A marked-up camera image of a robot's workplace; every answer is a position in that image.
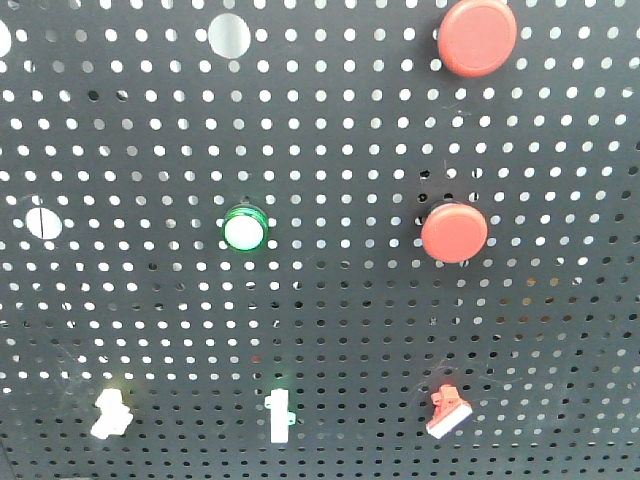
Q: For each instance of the green illuminated push button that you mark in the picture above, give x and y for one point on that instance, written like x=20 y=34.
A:
x=245 y=228

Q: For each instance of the black perforated pegboard panel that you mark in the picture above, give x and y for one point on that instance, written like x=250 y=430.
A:
x=130 y=128

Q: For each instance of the small red push button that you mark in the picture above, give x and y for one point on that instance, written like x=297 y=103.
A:
x=454 y=232

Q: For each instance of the large red push button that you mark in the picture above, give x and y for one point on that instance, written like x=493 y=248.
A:
x=476 y=37

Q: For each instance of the red toggle switch lower row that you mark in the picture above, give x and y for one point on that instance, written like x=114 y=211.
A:
x=450 y=410

